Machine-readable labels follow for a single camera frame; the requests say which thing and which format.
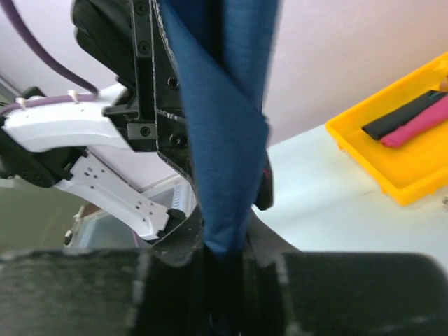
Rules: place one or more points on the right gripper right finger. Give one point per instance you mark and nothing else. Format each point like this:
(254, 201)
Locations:
(292, 292)

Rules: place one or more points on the yellow plastic bin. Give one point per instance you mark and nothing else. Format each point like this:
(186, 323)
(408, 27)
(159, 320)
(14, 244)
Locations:
(414, 170)

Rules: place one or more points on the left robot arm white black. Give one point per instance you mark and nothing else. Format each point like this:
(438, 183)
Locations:
(47, 141)

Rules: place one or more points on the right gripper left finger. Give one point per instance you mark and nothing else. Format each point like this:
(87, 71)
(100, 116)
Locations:
(157, 290)

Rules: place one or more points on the black rolled napkin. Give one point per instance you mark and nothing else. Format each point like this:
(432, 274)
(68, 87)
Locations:
(388, 123)

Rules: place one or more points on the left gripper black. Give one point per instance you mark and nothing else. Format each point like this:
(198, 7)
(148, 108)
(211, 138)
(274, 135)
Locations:
(154, 68)

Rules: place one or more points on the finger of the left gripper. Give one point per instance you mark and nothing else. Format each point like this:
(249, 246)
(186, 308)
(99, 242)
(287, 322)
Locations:
(265, 197)

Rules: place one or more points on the dark blue paper napkin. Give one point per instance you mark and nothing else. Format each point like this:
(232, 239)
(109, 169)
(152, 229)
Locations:
(222, 52)

